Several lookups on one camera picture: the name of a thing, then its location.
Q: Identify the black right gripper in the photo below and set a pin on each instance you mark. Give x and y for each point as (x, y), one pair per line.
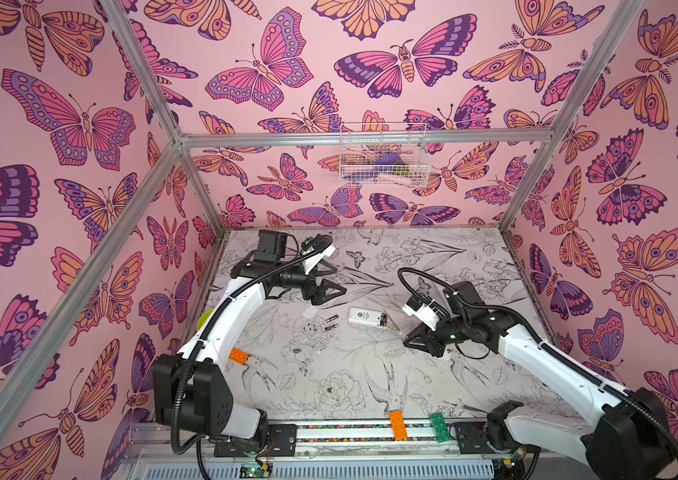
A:
(435, 335)

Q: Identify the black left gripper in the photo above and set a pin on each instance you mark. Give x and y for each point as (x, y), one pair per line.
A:
(315, 296)

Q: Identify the white battery cover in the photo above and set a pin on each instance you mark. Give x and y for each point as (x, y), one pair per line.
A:
(310, 312)

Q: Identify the small white remote control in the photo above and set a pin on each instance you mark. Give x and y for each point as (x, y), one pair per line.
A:
(367, 317)

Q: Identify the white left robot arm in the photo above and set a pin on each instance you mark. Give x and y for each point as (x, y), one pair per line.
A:
(191, 393)

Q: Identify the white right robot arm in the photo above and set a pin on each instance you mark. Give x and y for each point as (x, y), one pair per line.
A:
(617, 432)

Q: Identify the orange lego brick on table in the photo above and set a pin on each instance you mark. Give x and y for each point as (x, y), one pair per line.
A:
(238, 356)

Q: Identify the green plastic bowl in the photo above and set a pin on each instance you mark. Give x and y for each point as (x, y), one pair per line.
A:
(205, 317)

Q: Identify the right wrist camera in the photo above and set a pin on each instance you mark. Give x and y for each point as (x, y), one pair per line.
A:
(422, 307)

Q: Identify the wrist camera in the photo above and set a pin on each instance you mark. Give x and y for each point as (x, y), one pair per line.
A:
(422, 307)
(271, 246)

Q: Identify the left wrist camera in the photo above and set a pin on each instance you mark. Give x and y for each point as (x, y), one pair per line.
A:
(271, 246)

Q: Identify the orange lego brick on rail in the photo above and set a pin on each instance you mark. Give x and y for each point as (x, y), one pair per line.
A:
(398, 425)

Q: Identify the green lego brick on rail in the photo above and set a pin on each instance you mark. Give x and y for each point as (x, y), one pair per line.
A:
(440, 428)

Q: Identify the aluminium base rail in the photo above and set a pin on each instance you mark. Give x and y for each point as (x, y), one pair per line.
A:
(356, 449)

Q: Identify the clear wall basket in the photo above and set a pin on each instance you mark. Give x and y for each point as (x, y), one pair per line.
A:
(394, 157)

